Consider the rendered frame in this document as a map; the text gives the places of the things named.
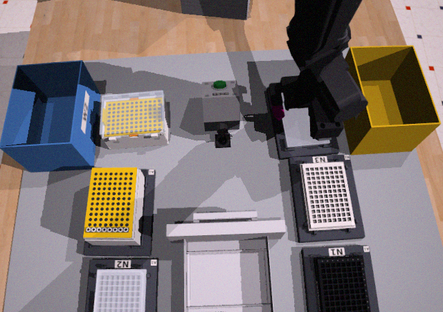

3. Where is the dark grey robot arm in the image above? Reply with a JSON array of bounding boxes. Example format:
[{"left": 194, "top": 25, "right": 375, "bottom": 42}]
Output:
[{"left": 287, "top": 0, "right": 368, "bottom": 141}]

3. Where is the grey bench mat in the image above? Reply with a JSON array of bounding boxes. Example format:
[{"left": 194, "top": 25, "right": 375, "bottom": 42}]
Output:
[{"left": 3, "top": 49, "right": 443, "bottom": 312}]

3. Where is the blue open-top bin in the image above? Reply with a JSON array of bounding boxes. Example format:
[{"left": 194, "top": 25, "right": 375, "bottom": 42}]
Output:
[{"left": 0, "top": 60, "right": 100, "bottom": 172}]

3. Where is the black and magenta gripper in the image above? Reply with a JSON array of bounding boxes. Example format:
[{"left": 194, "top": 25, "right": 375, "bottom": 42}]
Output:
[{"left": 269, "top": 72, "right": 318, "bottom": 121}]

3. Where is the yellow open-top bin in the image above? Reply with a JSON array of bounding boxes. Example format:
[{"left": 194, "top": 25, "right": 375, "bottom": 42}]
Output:
[{"left": 343, "top": 46, "right": 441, "bottom": 155}]

